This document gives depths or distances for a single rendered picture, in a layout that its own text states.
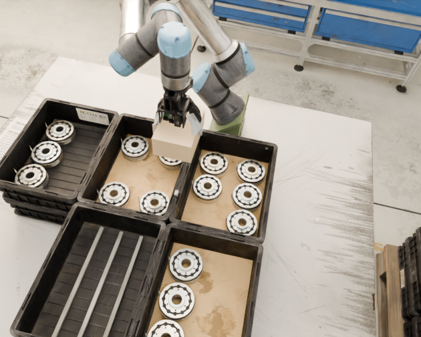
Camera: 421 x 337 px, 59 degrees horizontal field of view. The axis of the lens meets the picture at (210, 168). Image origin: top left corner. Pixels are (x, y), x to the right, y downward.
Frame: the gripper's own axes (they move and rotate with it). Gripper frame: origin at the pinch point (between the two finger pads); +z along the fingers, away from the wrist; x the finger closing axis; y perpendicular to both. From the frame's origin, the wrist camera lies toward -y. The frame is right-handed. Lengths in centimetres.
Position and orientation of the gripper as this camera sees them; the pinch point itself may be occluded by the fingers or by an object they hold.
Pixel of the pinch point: (179, 128)
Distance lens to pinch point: 115.0
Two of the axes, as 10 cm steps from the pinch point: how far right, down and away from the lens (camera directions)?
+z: -0.5, 5.8, 8.1
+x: 9.7, 2.3, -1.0
